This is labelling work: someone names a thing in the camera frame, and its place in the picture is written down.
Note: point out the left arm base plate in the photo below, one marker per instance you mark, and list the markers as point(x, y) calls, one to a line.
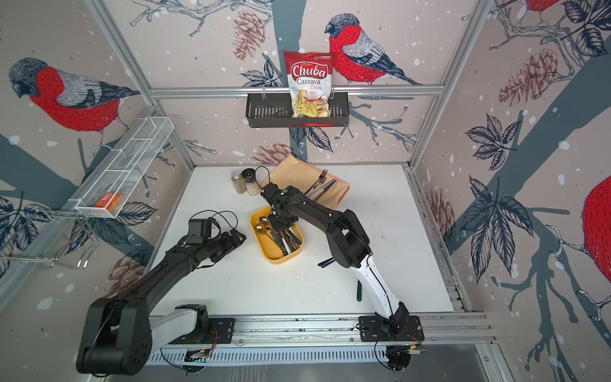
point(218, 331)

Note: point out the glass spice jar brown contents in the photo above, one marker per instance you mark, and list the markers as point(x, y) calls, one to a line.
point(238, 181)

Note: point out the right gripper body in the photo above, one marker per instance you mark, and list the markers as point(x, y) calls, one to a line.
point(280, 224)

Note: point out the dark green handled spoon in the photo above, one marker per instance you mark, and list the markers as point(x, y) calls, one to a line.
point(359, 291)

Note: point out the black metal spoon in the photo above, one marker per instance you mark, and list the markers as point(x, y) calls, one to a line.
point(326, 263)

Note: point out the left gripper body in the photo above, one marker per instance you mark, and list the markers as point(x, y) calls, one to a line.
point(218, 247)

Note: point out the aluminium frame rail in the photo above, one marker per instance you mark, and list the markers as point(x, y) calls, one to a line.
point(329, 330)

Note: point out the orange box on shelf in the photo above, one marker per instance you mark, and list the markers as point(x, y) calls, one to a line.
point(109, 201)

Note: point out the beige cloth napkin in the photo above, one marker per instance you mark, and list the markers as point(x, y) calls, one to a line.
point(293, 172)

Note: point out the white wire shelf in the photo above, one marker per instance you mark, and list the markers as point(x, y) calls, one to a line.
point(128, 165)

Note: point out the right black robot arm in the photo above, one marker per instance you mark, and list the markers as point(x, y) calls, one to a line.
point(348, 243)

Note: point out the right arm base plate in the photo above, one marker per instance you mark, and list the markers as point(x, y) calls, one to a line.
point(377, 329)

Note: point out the glass spice jar black lid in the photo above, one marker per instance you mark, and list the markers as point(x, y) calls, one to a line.
point(251, 184)

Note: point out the yellow plastic storage box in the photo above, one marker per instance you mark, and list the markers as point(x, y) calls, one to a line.
point(277, 247)

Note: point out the red cassava chips bag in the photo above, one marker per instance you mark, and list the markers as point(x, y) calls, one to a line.
point(309, 77)

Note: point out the wire hook rack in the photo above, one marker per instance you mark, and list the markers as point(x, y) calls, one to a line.
point(47, 238)

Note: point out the copper rose gold spoon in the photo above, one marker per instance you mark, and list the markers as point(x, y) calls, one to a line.
point(266, 223)

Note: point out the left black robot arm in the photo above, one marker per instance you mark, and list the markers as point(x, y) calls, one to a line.
point(119, 334)

